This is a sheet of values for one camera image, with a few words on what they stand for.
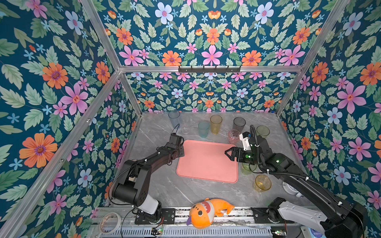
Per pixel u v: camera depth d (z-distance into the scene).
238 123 1.01
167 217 0.73
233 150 0.66
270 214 0.66
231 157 0.66
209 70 0.93
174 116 1.03
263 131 1.14
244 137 0.69
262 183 0.83
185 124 1.03
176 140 0.73
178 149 0.86
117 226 0.70
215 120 0.99
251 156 0.62
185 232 0.73
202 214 0.66
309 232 0.65
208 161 0.98
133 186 0.45
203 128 1.00
